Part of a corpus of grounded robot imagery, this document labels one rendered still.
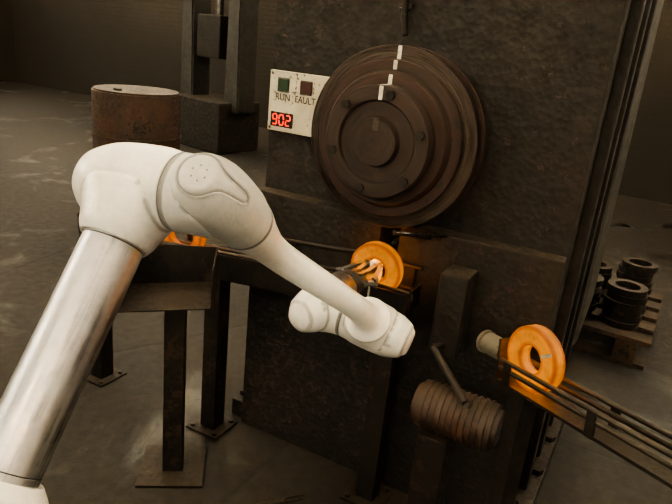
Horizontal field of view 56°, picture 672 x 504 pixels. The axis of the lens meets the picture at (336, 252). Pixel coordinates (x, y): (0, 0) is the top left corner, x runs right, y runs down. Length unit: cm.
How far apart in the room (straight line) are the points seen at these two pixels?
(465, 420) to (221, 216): 90
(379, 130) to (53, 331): 91
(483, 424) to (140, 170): 102
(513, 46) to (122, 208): 108
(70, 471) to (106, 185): 133
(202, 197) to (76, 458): 146
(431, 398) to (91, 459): 115
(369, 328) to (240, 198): 51
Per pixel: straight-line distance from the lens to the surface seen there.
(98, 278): 102
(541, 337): 148
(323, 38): 192
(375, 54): 167
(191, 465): 218
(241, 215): 98
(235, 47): 704
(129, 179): 103
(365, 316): 132
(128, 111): 432
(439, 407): 164
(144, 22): 1070
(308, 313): 142
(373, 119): 158
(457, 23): 176
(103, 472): 220
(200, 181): 94
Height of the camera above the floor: 135
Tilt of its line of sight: 19 degrees down
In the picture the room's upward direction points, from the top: 6 degrees clockwise
